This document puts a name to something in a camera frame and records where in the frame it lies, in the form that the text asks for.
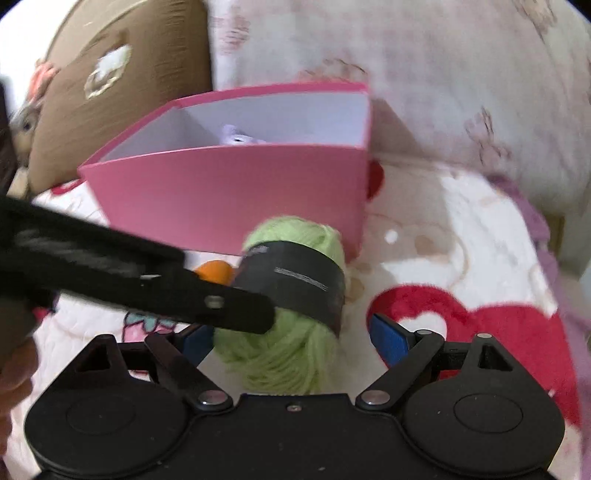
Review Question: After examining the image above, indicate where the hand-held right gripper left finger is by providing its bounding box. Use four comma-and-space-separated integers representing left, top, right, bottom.
74, 323, 234, 411

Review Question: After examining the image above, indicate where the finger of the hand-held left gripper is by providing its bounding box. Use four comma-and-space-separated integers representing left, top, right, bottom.
124, 269, 277, 335

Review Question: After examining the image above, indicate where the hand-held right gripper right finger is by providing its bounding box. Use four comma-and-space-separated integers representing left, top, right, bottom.
355, 311, 514, 411

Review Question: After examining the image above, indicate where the orange makeup sponge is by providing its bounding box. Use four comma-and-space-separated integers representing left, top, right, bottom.
194, 260, 235, 288

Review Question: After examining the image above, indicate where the green yarn ball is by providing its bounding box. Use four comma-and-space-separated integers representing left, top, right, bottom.
212, 215, 348, 397

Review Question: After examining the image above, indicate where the pink box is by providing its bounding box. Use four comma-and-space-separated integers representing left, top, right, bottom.
77, 82, 373, 259

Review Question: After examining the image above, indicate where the purple plush toy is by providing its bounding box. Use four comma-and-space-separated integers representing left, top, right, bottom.
221, 124, 267, 145

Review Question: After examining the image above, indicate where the person's left hand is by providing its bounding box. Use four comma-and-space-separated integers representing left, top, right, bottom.
0, 342, 38, 437

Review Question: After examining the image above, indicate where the red bear printed blanket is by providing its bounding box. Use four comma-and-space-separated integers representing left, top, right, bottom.
28, 159, 583, 467

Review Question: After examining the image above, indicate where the grey rabbit plush toy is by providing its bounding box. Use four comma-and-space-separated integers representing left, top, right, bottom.
8, 99, 45, 155

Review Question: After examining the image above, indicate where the brown pillow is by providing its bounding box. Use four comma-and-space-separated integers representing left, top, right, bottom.
27, 0, 214, 195

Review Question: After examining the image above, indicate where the lilac cloth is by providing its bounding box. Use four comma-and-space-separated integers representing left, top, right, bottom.
501, 178, 583, 282

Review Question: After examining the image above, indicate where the pink floral bedding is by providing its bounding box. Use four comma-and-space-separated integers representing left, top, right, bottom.
207, 0, 591, 220

